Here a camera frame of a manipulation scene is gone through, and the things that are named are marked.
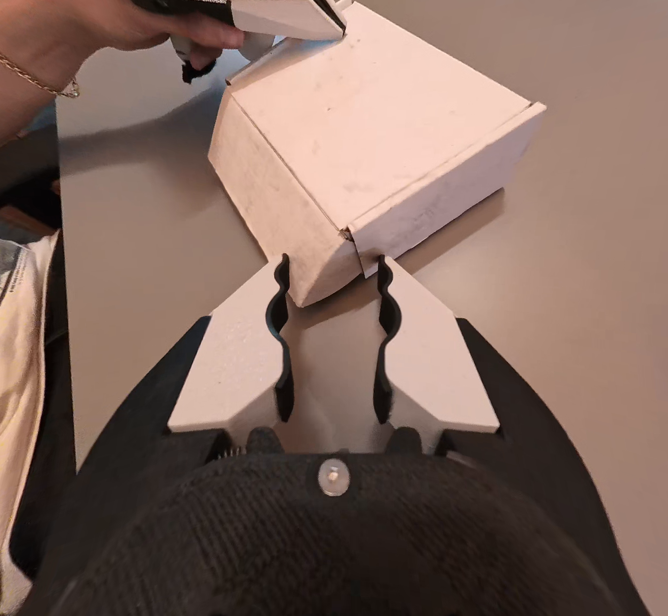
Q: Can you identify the gold chain bracelet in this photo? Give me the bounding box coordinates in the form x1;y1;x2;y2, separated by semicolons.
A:
0;52;81;100

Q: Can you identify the white cardboard mailer box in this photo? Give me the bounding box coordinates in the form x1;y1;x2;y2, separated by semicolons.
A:
208;0;547;309

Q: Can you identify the person's left forearm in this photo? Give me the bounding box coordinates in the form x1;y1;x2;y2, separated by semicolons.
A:
0;60;79;147

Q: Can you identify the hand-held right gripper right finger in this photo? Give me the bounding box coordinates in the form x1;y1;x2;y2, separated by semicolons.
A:
373;254;501;443

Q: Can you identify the person's white clothing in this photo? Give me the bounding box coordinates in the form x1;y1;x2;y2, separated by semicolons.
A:
0;232;61;616

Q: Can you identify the grey desk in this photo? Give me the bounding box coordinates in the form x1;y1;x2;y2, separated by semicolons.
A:
55;0;668;616

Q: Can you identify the person's left hand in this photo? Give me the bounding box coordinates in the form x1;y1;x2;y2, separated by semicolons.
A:
0;0;246;85

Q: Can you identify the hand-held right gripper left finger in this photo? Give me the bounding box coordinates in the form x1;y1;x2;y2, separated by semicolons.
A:
167;254;295;443

